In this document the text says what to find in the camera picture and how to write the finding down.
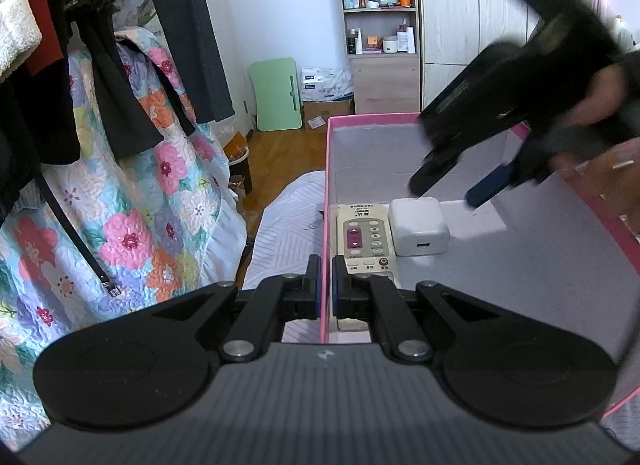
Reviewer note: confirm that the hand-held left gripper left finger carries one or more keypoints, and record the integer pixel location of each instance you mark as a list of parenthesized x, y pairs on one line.
[(315, 295)]

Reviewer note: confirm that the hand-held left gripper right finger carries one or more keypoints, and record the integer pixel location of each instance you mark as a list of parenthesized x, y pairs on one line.
[(336, 295)]

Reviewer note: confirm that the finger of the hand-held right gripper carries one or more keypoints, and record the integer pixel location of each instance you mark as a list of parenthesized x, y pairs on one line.
[(432, 175), (487, 187)]

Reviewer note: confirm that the white charger block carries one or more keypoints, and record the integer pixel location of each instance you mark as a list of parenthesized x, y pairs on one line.
[(417, 227)]

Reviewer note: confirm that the beige remote control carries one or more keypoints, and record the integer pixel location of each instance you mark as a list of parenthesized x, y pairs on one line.
[(362, 235)]

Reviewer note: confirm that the pink storage box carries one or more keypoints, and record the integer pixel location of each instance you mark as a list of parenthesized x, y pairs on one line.
[(500, 275)]

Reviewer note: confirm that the person's right hand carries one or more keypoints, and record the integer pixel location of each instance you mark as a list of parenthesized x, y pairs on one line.
[(605, 100)]

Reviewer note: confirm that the light wooden wardrobe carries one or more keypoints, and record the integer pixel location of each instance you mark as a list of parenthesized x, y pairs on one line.
[(465, 35)]

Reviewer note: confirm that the wooden shelf unit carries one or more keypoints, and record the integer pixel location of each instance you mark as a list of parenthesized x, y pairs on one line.
[(385, 85)]

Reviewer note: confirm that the white tube bottle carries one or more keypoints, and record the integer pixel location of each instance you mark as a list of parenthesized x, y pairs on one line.
[(410, 40)]

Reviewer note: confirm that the white cosmetic jar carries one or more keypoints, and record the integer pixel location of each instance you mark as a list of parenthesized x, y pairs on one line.
[(390, 45)]

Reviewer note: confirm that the cardboard box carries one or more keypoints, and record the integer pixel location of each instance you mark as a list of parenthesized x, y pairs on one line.
[(325, 112)]

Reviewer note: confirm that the paper scrap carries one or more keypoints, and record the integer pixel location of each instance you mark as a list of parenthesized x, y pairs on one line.
[(315, 122)]

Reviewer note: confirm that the dark trash bin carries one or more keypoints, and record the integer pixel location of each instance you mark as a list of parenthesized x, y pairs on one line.
[(241, 172)]

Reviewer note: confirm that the tissue packs in plastic wrap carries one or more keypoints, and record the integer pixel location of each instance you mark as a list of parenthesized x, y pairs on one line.
[(322, 82)]

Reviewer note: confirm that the black cosmetic bottle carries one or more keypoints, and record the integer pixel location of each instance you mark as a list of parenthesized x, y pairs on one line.
[(352, 45)]

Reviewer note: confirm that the orange plastic bag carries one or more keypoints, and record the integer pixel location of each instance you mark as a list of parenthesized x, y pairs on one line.
[(235, 145)]

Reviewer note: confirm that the green folding table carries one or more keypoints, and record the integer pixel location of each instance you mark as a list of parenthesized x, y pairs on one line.
[(275, 95)]

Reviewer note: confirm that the floral quilt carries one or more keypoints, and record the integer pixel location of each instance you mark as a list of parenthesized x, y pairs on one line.
[(150, 225)]

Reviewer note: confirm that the black belt with buckle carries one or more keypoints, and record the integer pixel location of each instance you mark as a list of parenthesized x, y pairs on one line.
[(107, 285)]

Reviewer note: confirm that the dark grey hanging garment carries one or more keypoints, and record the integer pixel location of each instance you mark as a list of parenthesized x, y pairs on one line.
[(195, 35)]

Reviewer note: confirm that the black garment with ruffled collar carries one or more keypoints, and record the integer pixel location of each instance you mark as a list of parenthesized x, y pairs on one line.
[(110, 95)]

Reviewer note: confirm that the black hanging coat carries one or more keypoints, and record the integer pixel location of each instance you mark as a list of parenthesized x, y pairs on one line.
[(35, 120)]

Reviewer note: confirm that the white plastic bags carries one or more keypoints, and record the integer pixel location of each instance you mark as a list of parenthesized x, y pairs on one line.
[(132, 12)]

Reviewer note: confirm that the red hanging garment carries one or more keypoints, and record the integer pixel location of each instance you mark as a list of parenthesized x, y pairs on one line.
[(45, 30)]

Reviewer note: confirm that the white fleece garment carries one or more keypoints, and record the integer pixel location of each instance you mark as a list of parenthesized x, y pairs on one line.
[(17, 30)]

